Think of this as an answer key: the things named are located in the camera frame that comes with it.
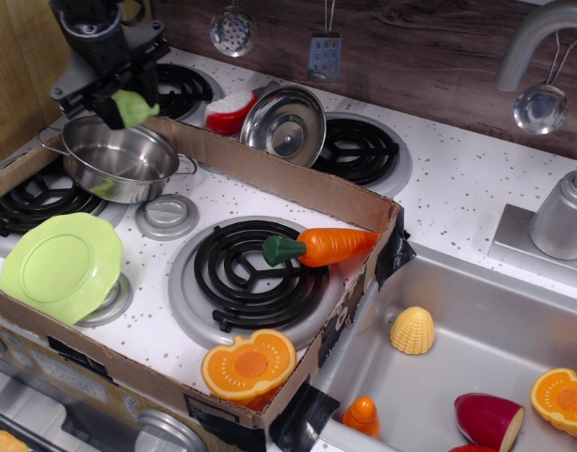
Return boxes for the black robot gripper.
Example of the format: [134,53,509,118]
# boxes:
[50,8,169,130]

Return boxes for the light green toy broccoli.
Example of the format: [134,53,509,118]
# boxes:
[112,89,160,128]

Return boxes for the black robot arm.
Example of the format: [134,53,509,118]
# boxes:
[50,1,169,130]

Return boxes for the stainless steel pot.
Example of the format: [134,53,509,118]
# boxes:
[40,116,198,204]

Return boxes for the steel pot lid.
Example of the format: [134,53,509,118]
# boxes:
[240,85,327,167]

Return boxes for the hanging steel skimmer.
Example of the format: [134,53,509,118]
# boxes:
[209,1,257,57]

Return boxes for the front left black burner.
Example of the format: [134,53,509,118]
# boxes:
[0,159,128,257]

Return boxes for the grey stove knob centre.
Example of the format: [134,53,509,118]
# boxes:
[135,194,200,241]

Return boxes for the light green plastic plate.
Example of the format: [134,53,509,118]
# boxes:
[0,213,123,326]

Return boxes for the hanging steel spatula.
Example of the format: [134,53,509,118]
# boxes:
[307,1,342,81]

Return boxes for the front right black burner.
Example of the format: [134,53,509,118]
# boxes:
[168,216,344,349]

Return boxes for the grey stove knob under plate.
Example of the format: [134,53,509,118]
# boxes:
[75,273,133,328]

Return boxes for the back right black burner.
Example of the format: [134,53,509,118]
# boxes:
[313,112,412,198]

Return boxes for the orange toy carrot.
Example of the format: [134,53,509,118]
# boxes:
[263,228,380,267]

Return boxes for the brown cardboard fence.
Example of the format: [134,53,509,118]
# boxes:
[0,118,411,451]

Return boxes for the grey oven knob front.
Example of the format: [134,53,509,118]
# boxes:
[134,409,208,452]

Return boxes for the yellow toy at bottom left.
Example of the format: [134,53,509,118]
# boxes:
[0,430,29,452]

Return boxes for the yellow toy corn piece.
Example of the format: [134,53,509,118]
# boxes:
[390,307,435,355]

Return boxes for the small orange toy bottle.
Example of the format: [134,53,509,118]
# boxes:
[341,395,381,440]

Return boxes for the hanging steel ladle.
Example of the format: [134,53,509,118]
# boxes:
[513,31,577,136]

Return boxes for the grey toy faucet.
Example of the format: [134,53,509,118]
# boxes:
[486,0,577,286]

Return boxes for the red toy sweet potato half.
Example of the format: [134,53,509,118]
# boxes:
[454,393,525,451]

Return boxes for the red toy piece bottom edge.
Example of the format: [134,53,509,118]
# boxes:
[449,444,497,452]

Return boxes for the orange pumpkin half in sink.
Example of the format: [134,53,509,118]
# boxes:
[530,367,577,438]

